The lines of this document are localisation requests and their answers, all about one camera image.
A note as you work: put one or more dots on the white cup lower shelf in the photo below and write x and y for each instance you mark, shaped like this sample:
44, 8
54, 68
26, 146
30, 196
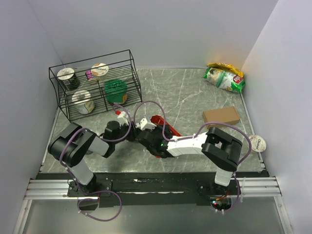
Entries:
83, 102

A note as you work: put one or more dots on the brown cardboard box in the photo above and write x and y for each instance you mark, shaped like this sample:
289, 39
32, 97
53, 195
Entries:
228, 115

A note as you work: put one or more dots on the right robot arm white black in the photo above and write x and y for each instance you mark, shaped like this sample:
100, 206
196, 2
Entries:
218, 146

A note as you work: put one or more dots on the red paper box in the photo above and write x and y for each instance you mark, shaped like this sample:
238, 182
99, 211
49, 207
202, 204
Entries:
169, 131

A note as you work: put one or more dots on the white yogurt cup orange label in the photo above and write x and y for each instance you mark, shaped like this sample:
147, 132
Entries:
99, 71

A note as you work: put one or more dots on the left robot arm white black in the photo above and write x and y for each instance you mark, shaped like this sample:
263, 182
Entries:
71, 145

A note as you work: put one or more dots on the yellow chips bag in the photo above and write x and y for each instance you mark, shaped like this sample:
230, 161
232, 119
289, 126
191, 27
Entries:
227, 67

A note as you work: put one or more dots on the small purple white cup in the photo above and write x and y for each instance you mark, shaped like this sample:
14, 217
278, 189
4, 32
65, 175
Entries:
89, 75

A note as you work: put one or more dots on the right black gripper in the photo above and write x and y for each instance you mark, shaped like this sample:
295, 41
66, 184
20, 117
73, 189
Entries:
152, 131

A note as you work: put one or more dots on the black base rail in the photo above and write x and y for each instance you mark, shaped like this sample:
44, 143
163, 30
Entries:
156, 189

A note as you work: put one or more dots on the black wire rack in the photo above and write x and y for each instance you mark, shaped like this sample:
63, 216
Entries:
121, 66

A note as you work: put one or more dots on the aluminium frame rail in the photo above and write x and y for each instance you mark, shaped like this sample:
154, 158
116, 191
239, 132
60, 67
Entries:
258, 207

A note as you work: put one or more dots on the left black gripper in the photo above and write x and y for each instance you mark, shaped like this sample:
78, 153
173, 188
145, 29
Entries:
133, 132

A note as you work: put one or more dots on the green lidded jar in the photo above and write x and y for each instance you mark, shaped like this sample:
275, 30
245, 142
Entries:
115, 91

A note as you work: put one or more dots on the foil lid dark cup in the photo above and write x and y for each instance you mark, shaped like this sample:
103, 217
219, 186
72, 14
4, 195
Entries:
68, 78

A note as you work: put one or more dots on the green chips bag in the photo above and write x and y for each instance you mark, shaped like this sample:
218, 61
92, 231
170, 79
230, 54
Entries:
224, 80

